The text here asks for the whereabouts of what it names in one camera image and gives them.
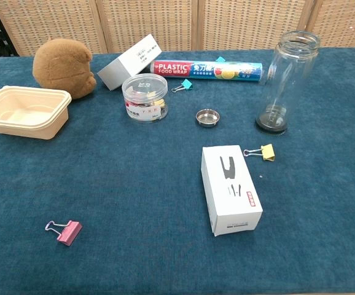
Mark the small metal lid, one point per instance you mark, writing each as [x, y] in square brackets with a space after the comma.
[207, 119]

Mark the pink binder clip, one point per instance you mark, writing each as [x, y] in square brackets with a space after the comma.
[70, 233]

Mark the white box with text label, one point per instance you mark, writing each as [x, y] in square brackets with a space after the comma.
[125, 66]

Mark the tall clear glass jar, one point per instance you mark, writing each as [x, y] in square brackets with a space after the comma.
[291, 77]

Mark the blue tablecloth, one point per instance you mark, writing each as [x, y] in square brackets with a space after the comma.
[119, 184]

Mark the teal binder clip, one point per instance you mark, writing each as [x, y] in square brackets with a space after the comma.
[220, 59]
[186, 84]

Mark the wicker folding screen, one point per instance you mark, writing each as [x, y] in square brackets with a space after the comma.
[177, 24]

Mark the white box with stapler print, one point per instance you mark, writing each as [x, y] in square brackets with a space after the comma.
[229, 190]

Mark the clear round jar of clips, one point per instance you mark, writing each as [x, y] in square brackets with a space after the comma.
[145, 98]

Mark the plastic food wrap roll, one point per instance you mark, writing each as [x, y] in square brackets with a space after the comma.
[205, 71]

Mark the brown plush toy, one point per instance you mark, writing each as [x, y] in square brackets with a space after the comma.
[60, 67]

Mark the yellow binder clip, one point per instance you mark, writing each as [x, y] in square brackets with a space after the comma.
[269, 152]

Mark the beige plastic food container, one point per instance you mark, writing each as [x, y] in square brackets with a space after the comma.
[21, 113]

